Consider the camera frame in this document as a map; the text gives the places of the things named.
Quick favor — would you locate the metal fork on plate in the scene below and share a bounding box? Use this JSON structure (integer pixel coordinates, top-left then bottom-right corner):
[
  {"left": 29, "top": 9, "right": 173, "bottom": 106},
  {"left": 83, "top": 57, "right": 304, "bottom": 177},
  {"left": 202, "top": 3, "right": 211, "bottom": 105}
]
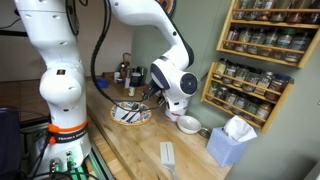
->
[{"left": 126, "top": 106, "right": 144, "bottom": 123}]

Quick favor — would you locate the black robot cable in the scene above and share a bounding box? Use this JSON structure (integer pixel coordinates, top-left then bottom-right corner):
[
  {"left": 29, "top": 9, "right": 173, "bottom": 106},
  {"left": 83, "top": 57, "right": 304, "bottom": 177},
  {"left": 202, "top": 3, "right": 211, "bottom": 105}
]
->
[{"left": 89, "top": 0, "right": 166, "bottom": 113}]

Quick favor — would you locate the small metal dish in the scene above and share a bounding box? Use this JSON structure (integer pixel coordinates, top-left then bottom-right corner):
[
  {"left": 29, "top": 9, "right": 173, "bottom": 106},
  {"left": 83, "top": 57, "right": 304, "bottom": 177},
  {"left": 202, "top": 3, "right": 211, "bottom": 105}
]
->
[{"left": 198, "top": 128, "right": 212, "bottom": 138}]

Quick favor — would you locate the white spatula on table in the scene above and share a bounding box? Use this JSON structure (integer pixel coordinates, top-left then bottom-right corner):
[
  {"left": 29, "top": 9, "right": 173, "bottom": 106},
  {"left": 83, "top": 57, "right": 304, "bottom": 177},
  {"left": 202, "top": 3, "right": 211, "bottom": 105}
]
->
[{"left": 160, "top": 142, "right": 178, "bottom": 180}]

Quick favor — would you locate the wooden spice tray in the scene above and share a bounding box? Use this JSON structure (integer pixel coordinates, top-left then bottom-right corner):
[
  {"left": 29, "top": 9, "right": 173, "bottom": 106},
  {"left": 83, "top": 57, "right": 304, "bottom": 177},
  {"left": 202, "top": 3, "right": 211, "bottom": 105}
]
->
[{"left": 102, "top": 72, "right": 145, "bottom": 98}]

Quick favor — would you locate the tall steel pepper grinder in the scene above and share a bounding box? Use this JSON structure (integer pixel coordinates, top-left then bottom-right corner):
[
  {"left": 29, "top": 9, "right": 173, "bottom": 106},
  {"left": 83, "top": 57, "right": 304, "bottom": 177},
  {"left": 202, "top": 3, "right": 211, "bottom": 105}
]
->
[{"left": 124, "top": 69, "right": 131, "bottom": 89}]

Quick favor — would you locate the white utensil cup orange pattern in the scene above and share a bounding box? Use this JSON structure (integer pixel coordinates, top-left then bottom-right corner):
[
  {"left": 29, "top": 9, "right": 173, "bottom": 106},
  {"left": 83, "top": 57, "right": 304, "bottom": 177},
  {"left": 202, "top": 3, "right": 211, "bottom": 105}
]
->
[{"left": 165, "top": 109, "right": 186, "bottom": 122}]

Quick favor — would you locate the wooden wall spice rack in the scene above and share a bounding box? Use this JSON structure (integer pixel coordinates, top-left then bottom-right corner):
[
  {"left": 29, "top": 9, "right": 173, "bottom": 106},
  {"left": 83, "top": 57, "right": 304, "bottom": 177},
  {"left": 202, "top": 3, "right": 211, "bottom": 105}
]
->
[{"left": 199, "top": 0, "right": 320, "bottom": 135}]

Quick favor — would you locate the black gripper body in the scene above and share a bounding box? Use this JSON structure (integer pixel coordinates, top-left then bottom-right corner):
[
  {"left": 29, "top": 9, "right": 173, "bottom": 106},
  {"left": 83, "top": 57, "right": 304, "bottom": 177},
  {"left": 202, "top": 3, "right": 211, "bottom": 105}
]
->
[{"left": 142, "top": 80, "right": 161, "bottom": 100}]

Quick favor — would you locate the decorative wall plate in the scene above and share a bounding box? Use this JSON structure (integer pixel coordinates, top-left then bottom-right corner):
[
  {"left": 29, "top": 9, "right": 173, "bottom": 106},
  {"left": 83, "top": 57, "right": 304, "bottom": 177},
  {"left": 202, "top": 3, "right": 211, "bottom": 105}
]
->
[{"left": 158, "top": 0, "right": 176, "bottom": 17}]

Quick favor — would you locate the white small bowl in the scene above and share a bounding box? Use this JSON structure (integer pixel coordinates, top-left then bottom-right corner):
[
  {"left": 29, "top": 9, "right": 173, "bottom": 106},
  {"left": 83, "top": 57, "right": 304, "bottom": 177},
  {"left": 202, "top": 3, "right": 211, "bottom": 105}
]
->
[{"left": 177, "top": 116, "right": 201, "bottom": 134}]

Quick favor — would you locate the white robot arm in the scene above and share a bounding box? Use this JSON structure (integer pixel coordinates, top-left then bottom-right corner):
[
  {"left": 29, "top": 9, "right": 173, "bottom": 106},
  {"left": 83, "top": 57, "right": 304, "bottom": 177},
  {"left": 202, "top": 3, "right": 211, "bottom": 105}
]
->
[{"left": 14, "top": 0, "right": 197, "bottom": 171}]

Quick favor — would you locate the blue tissue box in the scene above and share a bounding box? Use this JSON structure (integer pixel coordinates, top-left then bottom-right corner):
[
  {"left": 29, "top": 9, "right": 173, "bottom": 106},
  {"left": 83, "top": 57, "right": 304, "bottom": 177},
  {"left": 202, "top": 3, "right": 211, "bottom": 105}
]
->
[{"left": 206, "top": 115, "right": 257, "bottom": 167}]

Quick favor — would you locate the blue plastic cup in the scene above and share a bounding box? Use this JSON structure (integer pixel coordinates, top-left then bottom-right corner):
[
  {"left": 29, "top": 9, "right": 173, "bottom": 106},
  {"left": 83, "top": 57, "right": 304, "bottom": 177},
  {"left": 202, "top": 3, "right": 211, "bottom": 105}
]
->
[{"left": 97, "top": 78, "right": 108, "bottom": 88}]

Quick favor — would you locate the colourful patterned plate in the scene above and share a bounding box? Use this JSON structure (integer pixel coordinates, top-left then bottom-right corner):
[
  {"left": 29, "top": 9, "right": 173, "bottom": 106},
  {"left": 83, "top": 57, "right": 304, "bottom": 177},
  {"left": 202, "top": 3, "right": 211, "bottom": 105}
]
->
[{"left": 110, "top": 101, "right": 152, "bottom": 126}]

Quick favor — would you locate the metal spoon on plate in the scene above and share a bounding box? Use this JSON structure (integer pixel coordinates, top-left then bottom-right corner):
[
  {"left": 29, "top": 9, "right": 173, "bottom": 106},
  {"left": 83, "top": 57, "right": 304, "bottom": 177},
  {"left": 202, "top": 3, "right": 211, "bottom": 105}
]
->
[{"left": 121, "top": 104, "right": 139, "bottom": 120}]

